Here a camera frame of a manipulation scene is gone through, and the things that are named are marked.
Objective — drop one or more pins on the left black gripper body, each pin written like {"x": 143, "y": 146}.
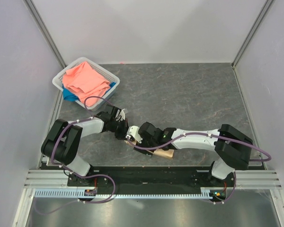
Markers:
{"x": 120, "y": 130}

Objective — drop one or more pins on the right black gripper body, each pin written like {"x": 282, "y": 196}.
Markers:
{"x": 146, "y": 143}

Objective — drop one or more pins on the peach satin napkin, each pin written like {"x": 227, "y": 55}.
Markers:
{"x": 168, "y": 154}

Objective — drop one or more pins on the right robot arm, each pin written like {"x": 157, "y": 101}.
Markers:
{"x": 225, "y": 142}

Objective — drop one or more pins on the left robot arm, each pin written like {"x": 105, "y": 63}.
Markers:
{"x": 62, "y": 141}

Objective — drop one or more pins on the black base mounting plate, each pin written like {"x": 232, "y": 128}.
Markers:
{"x": 151, "y": 180}

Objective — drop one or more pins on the pink cloth in basket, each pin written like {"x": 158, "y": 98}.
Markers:
{"x": 86, "y": 83}

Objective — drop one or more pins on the blue cloth in basket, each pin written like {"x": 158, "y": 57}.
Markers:
{"x": 69, "y": 96}

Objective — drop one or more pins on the white plastic basket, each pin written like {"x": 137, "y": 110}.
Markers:
{"x": 57, "y": 81}

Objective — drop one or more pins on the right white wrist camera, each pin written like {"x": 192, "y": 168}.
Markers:
{"x": 133, "y": 134}

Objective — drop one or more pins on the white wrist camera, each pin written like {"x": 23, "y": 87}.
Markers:
{"x": 121, "y": 115}
{"x": 133, "y": 134}

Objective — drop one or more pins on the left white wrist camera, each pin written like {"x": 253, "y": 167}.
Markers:
{"x": 121, "y": 115}

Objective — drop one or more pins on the white slotted cable duct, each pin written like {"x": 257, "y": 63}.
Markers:
{"x": 89, "y": 193}

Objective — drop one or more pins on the left aluminium frame post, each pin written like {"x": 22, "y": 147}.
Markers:
{"x": 45, "y": 32}

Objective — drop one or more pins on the aluminium frame post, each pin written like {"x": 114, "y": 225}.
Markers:
{"x": 254, "y": 28}
{"x": 45, "y": 32}

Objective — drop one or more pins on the right aluminium frame post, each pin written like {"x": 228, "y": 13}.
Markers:
{"x": 254, "y": 28}

